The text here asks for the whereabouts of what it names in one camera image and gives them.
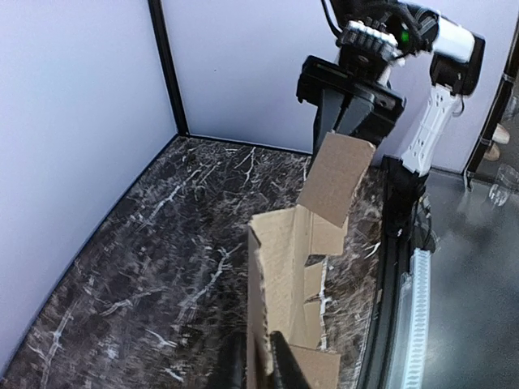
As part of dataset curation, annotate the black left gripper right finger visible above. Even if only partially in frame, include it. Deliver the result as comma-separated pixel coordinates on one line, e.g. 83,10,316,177
268,331,316,389

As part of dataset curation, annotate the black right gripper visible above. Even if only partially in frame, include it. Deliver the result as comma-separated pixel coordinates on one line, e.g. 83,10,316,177
296,42,405,156

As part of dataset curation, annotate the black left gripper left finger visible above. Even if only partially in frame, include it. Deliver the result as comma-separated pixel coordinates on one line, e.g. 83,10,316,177
217,334,247,389

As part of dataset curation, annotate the brown cardboard paper box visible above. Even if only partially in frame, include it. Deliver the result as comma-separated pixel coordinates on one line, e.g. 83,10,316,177
247,133,375,388

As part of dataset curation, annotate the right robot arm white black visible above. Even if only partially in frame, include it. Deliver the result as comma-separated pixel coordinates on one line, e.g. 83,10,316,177
296,1,486,237

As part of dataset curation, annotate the black front table rail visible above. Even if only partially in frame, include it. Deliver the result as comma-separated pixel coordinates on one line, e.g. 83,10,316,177
357,156,414,388

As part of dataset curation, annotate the white slotted cable duct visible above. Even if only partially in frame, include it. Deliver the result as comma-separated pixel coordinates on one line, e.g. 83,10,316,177
397,249,431,388

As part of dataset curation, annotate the black left frame post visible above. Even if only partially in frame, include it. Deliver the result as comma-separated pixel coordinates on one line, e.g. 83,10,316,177
148,0,190,136

